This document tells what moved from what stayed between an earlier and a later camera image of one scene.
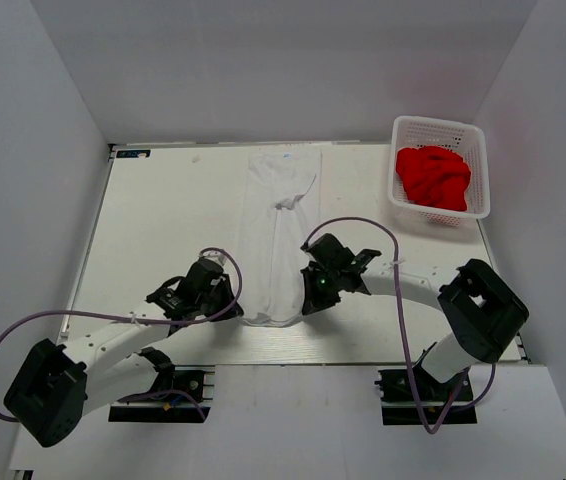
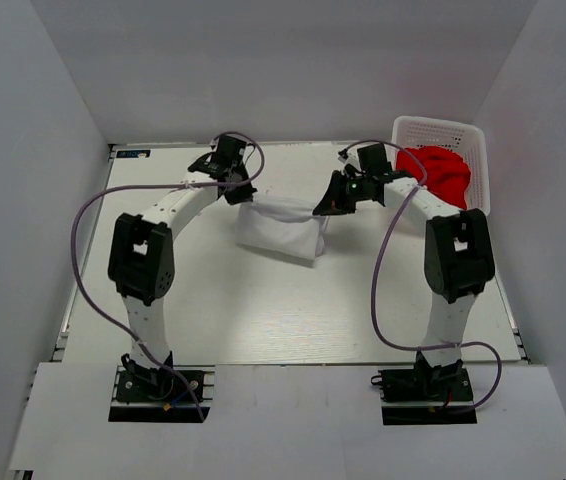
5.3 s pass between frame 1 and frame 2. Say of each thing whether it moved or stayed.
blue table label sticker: stayed
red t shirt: stayed
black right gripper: moved
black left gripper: moved
